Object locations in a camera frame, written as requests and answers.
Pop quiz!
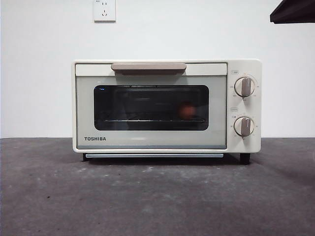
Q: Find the oven door with beige handle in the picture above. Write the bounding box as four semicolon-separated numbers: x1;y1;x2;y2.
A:
74;62;228;150

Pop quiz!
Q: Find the cream temperature knob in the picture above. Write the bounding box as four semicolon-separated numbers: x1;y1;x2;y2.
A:
233;76;256;98

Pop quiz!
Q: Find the cream timer knob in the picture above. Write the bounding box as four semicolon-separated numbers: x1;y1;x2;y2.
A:
233;116;256;137

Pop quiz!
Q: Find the cream toaster oven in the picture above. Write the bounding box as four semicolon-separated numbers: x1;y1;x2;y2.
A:
71;58;262;158

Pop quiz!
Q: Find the grey crumb tray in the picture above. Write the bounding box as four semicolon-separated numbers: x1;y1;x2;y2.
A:
85;153;224;158

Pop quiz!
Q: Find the metal wire oven rack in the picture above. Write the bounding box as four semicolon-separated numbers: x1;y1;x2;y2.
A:
102;119;206;123

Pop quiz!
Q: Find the white wall socket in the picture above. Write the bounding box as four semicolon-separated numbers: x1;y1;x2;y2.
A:
94;0;116;23

